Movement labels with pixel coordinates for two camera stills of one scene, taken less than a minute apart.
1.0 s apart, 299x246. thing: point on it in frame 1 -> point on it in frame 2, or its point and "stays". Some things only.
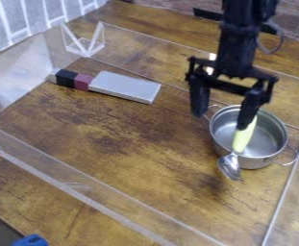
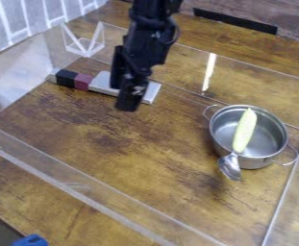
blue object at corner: [30, 240] stays
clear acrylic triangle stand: [82, 45] stays
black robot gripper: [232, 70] -> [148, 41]
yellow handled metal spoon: [229, 163] stays
